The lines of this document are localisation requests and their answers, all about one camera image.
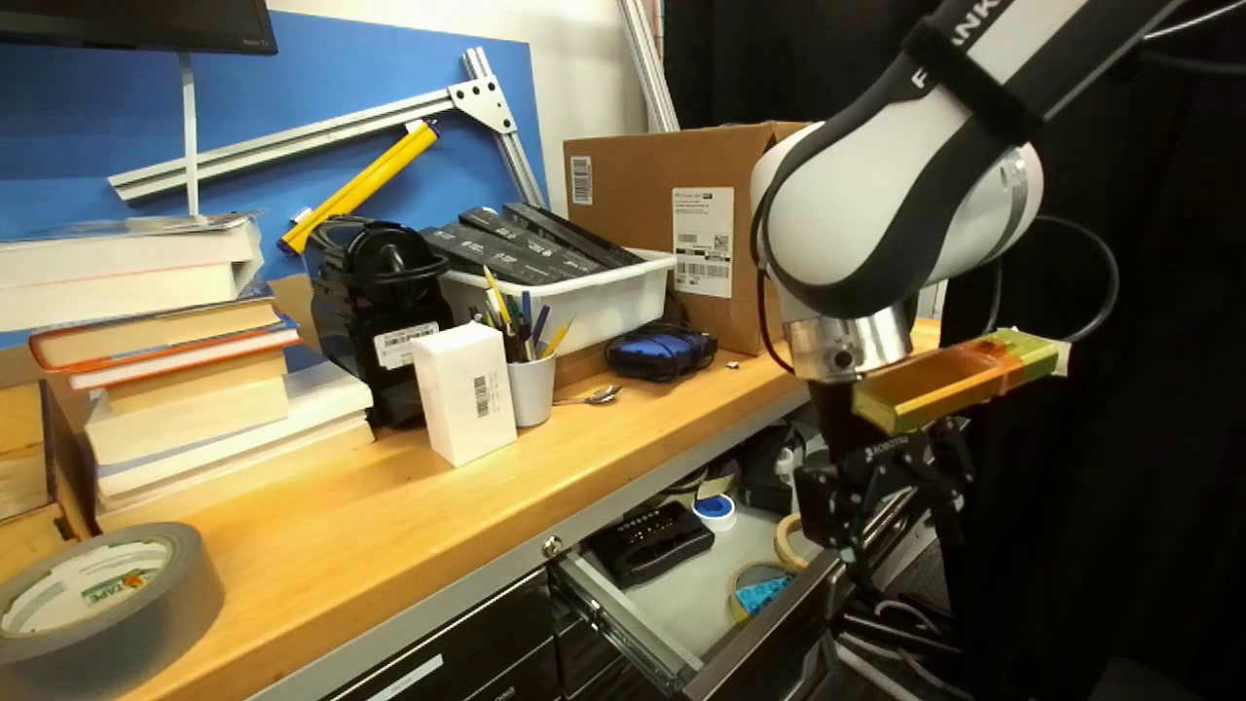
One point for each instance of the assorted pens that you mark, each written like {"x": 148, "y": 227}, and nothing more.
{"x": 519, "y": 317}

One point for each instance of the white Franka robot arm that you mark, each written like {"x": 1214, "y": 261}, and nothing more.
{"x": 896, "y": 196}

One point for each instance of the thick white book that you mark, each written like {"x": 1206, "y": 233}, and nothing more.
{"x": 120, "y": 273}

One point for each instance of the yellow spirit level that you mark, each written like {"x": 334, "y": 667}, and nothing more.
{"x": 362, "y": 186}

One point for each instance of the brown cardboard box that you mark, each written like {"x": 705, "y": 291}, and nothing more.
{"x": 636, "y": 196}

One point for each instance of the beige book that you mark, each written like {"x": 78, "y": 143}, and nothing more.
{"x": 179, "y": 396}

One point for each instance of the blue white tape roll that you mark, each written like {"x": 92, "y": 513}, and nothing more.
{"x": 713, "y": 513}

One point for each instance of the black flat boxes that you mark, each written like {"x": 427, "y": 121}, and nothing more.
{"x": 519, "y": 239}

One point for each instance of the beige masking tape roll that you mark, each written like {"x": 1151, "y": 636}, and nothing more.
{"x": 789, "y": 548}

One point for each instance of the aluminium extrusion bar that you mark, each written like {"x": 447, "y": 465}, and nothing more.
{"x": 648, "y": 65}

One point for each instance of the small blue object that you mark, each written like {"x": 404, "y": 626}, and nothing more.
{"x": 765, "y": 593}

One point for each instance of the blue black pouch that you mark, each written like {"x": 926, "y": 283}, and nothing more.
{"x": 665, "y": 351}

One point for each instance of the large grey duct tape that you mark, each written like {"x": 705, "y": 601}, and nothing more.
{"x": 100, "y": 610}

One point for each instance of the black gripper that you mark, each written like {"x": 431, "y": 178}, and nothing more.
{"x": 827, "y": 500}

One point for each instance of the white plastic bin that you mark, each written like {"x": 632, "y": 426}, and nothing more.
{"x": 587, "y": 301}

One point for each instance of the black curtain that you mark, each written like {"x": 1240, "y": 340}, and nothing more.
{"x": 1141, "y": 519}

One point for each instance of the white box with barcode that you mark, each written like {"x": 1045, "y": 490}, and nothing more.
{"x": 464, "y": 396}

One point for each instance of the black monitor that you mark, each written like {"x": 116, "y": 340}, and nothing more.
{"x": 131, "y": 21}

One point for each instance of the aluminium extrusion frame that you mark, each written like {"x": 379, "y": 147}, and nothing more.
{"x": 326, "y": 131}

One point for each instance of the open white drawer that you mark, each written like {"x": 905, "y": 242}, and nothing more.
{"x": 688, "y": 599}

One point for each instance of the silver monitor pole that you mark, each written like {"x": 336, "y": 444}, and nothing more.
{"x": 191, "y": 131}

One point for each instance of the blue pin board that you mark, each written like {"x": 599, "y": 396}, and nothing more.
{"x": 78, "y": 143}

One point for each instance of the black flat device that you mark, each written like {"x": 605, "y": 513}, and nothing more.
{"x": 648, "y": 543}

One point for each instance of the white pen cup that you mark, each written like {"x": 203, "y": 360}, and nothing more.
{"x": 532, "y": 391}

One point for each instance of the stack of books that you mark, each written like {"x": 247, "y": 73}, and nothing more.
{"x": 257, "y": 432}

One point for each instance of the red brown book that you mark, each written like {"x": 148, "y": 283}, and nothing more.
{"x": 159, "y": 338}

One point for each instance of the small metal keys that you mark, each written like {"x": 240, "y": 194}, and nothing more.
{"x": 605, "y": 396}

